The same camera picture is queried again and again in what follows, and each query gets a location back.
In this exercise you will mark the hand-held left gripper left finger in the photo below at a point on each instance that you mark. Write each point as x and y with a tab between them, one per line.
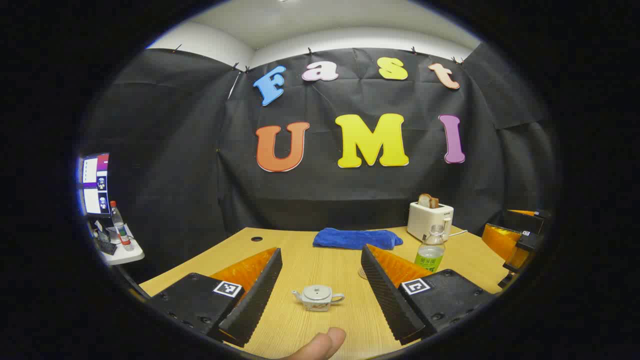
255	305

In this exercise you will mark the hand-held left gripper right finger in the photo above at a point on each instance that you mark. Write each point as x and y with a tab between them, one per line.
387	300

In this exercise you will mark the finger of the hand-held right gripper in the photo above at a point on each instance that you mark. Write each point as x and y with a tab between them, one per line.
500	242
525	217

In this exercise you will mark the round clear coaster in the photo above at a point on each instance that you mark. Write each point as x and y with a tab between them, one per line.
362	273

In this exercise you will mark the green label water bottle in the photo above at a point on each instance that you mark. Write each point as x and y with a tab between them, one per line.
431	255

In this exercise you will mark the white ceramic teacup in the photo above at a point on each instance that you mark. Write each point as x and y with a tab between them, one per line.
318	302

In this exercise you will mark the red cap plastic bottle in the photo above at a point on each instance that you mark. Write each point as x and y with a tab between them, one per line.
121	230

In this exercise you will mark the blue towel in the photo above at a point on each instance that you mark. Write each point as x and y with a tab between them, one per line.
355	238

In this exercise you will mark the white toaster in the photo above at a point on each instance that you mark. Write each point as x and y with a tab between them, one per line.
425	222

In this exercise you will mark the bread slice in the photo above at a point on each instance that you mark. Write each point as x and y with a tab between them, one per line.
428	201

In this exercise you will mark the small white side table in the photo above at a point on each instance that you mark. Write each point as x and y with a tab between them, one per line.
122	256

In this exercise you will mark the computer monitor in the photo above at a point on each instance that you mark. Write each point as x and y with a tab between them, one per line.
95	182

